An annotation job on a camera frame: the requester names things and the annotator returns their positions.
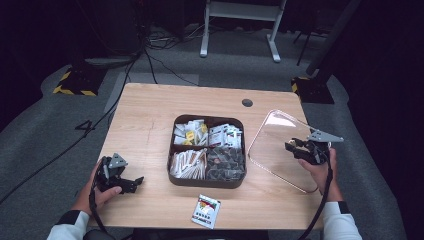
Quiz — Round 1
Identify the pile of white yellow sachets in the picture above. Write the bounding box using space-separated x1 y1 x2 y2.
173 119 209 147

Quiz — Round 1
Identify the thin black floor cable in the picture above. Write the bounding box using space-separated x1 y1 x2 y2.
143 49 200 87

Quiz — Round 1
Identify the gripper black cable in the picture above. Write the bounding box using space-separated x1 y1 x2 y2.
296 149 335 240
88 164 109 234

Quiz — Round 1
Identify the pile of white brown sticks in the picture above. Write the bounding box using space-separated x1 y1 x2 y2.
169 148 208 180

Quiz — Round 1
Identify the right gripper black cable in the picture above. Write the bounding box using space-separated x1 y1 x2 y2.
296 149 335 240

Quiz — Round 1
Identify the black yellow striped base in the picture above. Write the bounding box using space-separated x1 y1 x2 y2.
52 67 108 97
290 76 336 105

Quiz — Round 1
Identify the pile of red label packets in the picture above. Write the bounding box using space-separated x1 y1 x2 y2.
208 123 243 149

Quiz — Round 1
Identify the person's right hand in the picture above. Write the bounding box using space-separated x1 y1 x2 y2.
297 148 345 203

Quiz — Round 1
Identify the white metal stand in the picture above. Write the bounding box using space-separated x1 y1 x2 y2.
199 0 288 64

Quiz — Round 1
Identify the long black floor cable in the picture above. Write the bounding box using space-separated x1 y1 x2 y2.
0 53 142 205

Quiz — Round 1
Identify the black tripod stand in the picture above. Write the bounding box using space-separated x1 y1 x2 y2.
292 28 323 67

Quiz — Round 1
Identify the pile of dark packets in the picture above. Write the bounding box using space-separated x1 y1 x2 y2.
205 146 246 182

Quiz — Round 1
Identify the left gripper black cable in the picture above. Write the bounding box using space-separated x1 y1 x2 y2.
88 164 109 234

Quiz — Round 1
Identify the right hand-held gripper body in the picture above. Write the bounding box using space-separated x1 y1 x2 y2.
294 129 345 166

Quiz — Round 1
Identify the single white red-label packet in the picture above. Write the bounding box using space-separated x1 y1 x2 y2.
191 193 222 230

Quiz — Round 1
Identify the black slanted pole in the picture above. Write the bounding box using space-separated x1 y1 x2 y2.
304 0 363 76

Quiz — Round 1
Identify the bundle of floor cables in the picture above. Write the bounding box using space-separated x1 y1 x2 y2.
146 22 209 51

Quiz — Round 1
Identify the person's left hand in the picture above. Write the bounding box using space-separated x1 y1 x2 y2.
71 159 123 216

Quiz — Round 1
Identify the dark brown compartment box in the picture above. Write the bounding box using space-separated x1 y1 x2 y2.
167 114 248 190

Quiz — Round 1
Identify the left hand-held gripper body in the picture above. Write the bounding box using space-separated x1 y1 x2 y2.
96 152 130 194

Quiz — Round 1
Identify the clear plastic box lid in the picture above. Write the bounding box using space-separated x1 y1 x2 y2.
247 109 332 195

